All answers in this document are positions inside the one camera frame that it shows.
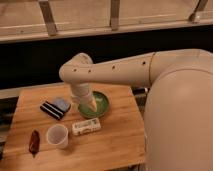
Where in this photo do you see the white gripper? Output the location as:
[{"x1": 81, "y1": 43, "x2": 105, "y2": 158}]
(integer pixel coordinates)
[{"x1": 70, "y1": 83, "x2": 97, "y2": 111}]

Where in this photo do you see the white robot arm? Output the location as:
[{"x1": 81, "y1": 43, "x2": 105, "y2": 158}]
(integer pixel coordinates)
[{"x1": 59, "y1": 49, "x2": 213, "y2": 171}]

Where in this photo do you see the white rectangular box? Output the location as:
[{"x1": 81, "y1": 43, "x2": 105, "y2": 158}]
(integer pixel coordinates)
[{"x1": 72, "y1": 118, "x2": 101, "y2": 135}]

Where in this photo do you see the metal window frame rail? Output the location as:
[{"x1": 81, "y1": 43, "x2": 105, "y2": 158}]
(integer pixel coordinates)
[{"x1": 0, "y1": 0, "x2": 213, "y2": 43}]

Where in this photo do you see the blue cloth pad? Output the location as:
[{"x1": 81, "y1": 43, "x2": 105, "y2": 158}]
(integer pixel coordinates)
[{"x1": 54, "y1": 98, "x2": 71, "y2": 112}]

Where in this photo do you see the wooden table board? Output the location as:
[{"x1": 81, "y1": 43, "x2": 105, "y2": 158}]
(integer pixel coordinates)
[{"x1": 0, "y1": 84, "x2": 145, "y2": 171}]

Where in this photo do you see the green ceramic bowl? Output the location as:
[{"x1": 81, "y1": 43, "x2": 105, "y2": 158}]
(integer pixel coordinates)
[{"x1": 78, "y1": 91, "x2": 109, "y2": 119}]

